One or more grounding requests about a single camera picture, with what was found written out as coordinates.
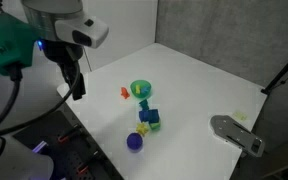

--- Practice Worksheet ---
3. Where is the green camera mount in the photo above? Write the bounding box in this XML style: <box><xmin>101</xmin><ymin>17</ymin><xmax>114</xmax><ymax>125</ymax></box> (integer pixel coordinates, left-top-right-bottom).
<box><xmin>0</xmin><ymin>13</ymin><xmax>40</xmax><ymax>77</ymax></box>

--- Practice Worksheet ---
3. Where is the green bowl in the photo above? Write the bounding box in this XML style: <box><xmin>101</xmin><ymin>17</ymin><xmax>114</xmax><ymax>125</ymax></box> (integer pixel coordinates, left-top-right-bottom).
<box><xmin>129</xmin><ymin>79</ymin><xmax>153</xmax><ymax>100</ymax></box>

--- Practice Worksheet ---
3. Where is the light blue toy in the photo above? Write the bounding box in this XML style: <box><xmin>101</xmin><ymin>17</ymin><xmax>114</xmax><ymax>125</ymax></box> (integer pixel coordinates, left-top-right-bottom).
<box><xmin>140</xmin><ymin>84</ymin><xmax>151</xmax><ymax>95</ymax></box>

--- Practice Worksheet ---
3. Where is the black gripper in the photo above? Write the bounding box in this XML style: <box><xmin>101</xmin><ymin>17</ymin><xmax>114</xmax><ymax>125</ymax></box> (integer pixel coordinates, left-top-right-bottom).
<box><xmin>42</xmin><ymin>39</ymin><xmax>87</xmax><ymax>101</ymax></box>

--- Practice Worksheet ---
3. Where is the black perforated board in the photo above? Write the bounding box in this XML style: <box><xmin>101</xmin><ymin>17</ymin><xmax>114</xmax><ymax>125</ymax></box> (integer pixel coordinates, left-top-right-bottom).
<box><xmin>12</xmin><ymin>109</ymin><xmax>125</xmax><ymax>180</ymax></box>

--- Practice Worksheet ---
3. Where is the thick black cable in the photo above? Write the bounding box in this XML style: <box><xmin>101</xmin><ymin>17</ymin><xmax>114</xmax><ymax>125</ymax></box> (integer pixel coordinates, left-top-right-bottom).
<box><xmin>0</xmin><ymin>64</ymin><xmax>24</xmax><ymax>135</ymax></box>

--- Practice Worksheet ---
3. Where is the grey metal plate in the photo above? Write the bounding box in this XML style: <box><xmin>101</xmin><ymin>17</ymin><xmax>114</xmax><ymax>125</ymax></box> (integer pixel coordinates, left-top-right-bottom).
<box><xmin>209</xmin><ymin>114</ymin><xmax>266</xmax><ymax>159</ymax></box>

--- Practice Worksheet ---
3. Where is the green block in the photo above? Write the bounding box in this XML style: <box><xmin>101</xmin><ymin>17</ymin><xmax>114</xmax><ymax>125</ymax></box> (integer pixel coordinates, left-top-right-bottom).
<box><xmin>149</xmin><ymin>121</ymin><xmax>162</xmax><ymax>131</ymax></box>

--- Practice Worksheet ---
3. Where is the yellow spiky star toy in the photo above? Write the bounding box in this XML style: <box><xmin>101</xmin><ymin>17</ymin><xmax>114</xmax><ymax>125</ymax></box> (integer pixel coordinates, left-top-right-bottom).
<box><xmin>135</xmin><ymin>122</ymin><xmax>150</xmax><ymax>137</ymax></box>

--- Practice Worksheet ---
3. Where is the black stand pole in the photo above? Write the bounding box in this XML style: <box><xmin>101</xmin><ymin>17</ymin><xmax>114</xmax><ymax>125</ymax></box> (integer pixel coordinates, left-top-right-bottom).
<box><xmin>260</xmin><ymin>44</ymin><xmax>288</xmax><ymax>96</ymax></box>

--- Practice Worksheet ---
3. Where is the purple bumpy ball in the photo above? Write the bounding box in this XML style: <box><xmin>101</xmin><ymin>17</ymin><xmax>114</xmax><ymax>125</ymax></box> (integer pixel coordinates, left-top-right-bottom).
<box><xmin>126</xmin><ymin>132</ymin><xmax>144</xmax><ymax>153</ymax></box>

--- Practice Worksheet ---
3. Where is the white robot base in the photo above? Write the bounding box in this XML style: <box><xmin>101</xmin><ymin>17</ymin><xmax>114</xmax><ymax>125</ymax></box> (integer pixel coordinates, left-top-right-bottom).
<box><xmin>0</xmin><ymin>134</ymin><xmax>55</xmax><ymax>180</ymax></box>

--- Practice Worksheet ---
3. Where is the teal toy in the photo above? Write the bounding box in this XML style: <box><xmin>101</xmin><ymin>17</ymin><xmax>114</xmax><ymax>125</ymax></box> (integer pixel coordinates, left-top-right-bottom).
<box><xmin>138</xmin><ymin>98</ymin><xmax>151</xmax><ymax>111</ymax></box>

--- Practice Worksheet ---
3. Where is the orange toy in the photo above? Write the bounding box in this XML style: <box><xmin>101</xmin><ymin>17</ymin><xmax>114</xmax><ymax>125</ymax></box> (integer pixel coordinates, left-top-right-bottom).
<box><xmin>120</xmin><ymin>86</ymin><xmax>131</xmax><ymax>100</ymax></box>

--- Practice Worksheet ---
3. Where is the large dark blue cube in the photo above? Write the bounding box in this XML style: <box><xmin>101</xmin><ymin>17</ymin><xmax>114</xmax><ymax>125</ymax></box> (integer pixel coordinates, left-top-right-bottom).
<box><xmin>147</xmin><ymin>108</ymin><xmax>161</xmax><ymax>124</ymax></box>

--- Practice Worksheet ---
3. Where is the thin black cable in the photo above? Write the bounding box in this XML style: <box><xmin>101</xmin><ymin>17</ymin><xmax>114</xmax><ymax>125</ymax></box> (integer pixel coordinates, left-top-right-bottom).
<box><xmin>0</xmin><ymin>61</ymin><xmax>82</xmax><ymax>141</ymax></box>

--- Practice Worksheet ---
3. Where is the orange black clamp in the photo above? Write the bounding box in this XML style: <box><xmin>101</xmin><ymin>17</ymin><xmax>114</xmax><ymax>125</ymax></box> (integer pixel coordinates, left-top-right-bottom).
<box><xmin>57</xmin><ymin>123</ymin><xmax>84</xmax><ymax>145</ymax></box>
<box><xmin>76</xmin><ymin>151</ymin><xmax>100</xmax><ymax>176</ymax></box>

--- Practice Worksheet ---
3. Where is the small blue cube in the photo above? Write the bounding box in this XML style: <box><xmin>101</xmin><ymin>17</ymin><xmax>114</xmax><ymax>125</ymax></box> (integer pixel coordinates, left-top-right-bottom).
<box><xmin>138</xmin><ymin>109</ymin><xmax>149</xmax><ymax>123</ymax></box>

